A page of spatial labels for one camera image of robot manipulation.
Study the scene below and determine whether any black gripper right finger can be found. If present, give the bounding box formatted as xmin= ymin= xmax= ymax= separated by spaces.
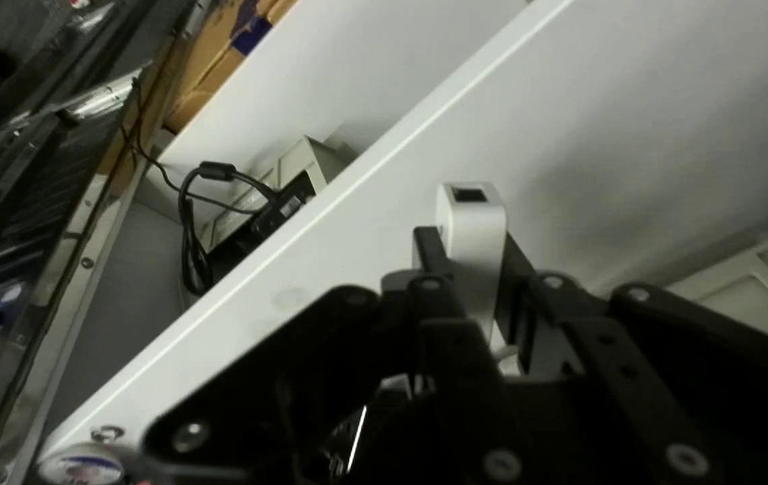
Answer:
xmin=493 ymin=230 xmax=768 ymax=485

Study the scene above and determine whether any white rectangular plug adapter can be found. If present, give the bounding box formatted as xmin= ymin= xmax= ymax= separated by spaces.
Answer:
xmin=434 ymin=180 xmax=525 ymax=378

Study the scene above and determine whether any black power brick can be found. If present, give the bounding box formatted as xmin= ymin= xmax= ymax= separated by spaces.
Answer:
xmin=211 ymin=171 xmax=329 ymax=272

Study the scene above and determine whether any white shelf unit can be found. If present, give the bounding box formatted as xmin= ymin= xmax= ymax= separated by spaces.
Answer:
xmin=36 ymin=0 xmax=768 ymax=462

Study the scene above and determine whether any black slatted metal panel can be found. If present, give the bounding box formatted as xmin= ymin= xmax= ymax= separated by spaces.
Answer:
xmin=0 ymin=0 xmax=190 ymax=485

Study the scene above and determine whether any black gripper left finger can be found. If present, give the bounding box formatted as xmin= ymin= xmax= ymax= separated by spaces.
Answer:
xmin=144 ymin=223 xmax=505 ymax=485

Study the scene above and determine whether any small white box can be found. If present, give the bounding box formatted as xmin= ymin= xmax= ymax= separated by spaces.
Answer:
xmin=196 ymin=132 xmax=354 ymax=254

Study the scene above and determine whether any black coiled cable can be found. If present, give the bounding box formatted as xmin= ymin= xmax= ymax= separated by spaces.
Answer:
xmin=122 ymin=125 xmax=283 ymax=297

